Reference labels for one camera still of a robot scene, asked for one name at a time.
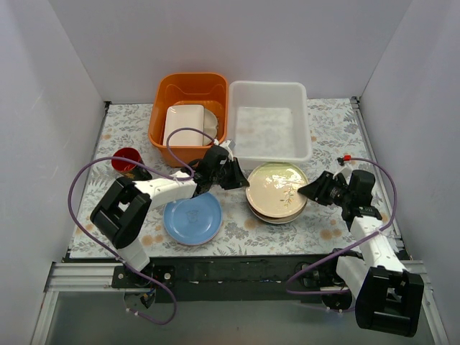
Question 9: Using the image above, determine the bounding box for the cream green plate with sprig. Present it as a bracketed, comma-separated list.
[246, 162, 308, 219]

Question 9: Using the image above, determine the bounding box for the blue beige plate with sprig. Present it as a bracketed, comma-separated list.
[249, 206, 305, 225]

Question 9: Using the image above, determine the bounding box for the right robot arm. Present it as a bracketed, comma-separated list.
[298, 170, 424, 337]

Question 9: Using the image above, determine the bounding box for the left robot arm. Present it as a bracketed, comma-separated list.
[90, 140, 249, 288]

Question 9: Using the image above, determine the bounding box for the white round plate in bin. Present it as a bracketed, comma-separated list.
[201, 105, 219, 146]

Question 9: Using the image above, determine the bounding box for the white translucent plastic bin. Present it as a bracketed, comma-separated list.
[226, 80, 313, 170]

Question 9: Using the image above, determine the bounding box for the orange plastic bin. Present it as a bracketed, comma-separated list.
[147, 73, 229, 167]

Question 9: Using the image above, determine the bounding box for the blue round plate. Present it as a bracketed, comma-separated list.
[163, 193, 223, 246]

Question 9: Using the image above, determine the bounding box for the cream rectangular plate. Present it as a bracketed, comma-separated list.
[163, 104, 204, 146]

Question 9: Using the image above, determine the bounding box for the red and black mug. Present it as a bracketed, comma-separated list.
[111, 147, 152, 180]

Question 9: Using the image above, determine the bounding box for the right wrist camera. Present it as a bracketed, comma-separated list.
[334, 155, 352, 180]

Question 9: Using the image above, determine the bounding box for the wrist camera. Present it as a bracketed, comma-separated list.
[213, 139, 236, 155]
[334, 155, 352, 180]

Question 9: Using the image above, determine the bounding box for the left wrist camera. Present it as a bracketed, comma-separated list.
[213, 139, 236, 155]

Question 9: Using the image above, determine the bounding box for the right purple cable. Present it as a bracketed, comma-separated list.
[285, 155, 398, 313]

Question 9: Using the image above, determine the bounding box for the purple cable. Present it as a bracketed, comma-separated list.
[68, 128, 223, 326]
[285, 155, 398, 313]

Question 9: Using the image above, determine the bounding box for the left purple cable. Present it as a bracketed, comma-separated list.
[68, 128, 223, 326]

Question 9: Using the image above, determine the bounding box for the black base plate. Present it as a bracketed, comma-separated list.
[111, 254, 345, 303]

